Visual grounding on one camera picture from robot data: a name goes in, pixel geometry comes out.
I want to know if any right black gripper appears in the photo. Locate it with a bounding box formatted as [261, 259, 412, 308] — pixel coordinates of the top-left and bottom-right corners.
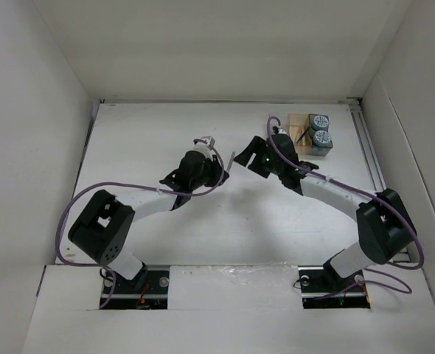
[233, 136, 283, 178]

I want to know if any green grey pen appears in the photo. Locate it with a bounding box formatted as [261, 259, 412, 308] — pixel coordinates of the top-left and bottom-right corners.
[226, 151, 236, 173]

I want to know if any pink highlighter pen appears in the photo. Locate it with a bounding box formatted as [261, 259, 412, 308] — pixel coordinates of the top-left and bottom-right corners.
[290, 125, 305, 145]

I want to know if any blue cleaning gel jar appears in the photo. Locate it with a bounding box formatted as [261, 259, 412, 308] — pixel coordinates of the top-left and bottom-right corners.
[312, 131, 333, 148]
[310, 114, 330, 131]

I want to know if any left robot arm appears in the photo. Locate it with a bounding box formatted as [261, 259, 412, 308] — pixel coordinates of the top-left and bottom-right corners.
[68, 147, 229, 293]

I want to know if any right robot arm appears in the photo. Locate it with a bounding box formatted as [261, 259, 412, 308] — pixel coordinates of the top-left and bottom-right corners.
[234, 133, 418, 291]

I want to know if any wooden tray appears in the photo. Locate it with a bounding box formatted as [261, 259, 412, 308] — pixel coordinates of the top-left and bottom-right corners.
[288, 114, 312, 156]

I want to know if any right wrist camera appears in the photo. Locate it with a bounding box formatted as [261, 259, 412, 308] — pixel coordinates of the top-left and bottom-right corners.
[272, 126, 288, 135]

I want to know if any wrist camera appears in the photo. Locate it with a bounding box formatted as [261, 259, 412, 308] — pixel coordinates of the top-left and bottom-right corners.
[193, 136, 215, 154]
[272, 126, 288, 135]

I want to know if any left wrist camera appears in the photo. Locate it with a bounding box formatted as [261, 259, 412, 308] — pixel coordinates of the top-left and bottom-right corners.
[193, 136, 215, 154]

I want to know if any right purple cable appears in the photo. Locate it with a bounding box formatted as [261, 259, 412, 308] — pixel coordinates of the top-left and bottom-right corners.
[267, 115, 425, 299]

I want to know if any purple cable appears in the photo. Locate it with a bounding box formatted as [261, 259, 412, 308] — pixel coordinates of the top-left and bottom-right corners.
[56, 136, 230, 309]
[267, 115, 425, 299]

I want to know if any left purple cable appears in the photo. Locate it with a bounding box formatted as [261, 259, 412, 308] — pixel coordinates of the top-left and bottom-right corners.
[56, 136, 230, 309]

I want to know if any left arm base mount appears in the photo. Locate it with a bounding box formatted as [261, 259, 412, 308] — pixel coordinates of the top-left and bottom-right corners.
[99, 265, 170, 310]

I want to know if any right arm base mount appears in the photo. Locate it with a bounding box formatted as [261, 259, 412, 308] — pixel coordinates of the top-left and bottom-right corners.
[293, 266, 371, 309]

